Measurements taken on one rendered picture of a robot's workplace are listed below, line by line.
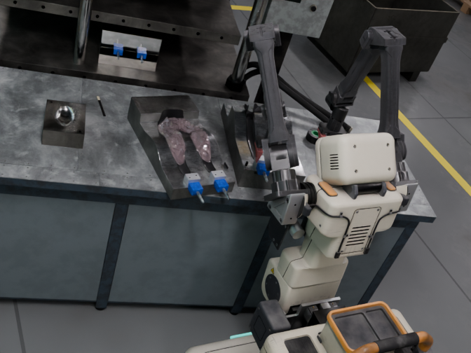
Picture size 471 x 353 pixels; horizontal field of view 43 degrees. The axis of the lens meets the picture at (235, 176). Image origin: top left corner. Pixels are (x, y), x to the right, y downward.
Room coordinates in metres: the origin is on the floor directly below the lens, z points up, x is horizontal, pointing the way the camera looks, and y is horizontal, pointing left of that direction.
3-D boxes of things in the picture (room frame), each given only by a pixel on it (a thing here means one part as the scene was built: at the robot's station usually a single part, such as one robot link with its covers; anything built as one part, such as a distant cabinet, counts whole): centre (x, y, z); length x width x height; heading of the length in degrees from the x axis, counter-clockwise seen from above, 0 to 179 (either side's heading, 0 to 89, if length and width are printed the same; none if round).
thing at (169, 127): (1.93, 0.24, 0.90); 0.26 x 0.18 x 0.08; 39
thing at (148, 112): (1.93, 0.25, 0.85); 0.50 x 0.26 x 0.11; 39
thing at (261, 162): (1.87, -0.09, 0.91); 0.13 x 0.05 x 0.05; 21
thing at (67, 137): (1.83, 0.69, 0.83); 0.20 x 0.15 x 0.07; 21
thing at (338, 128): (2.12, -0.31, 1.06); 0.10 x 0.07 x 0.07; 111
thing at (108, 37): (2.69, 0.75, 0.87); 0.50 x 0.27 x 0.17; 21
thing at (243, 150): (2.14, -0.05, 0.87); 0.50 x 0.26 x 0.14; 21
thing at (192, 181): (1.69, 0.12, 0.85); 0.13 x 0.05 x 0.05; 39
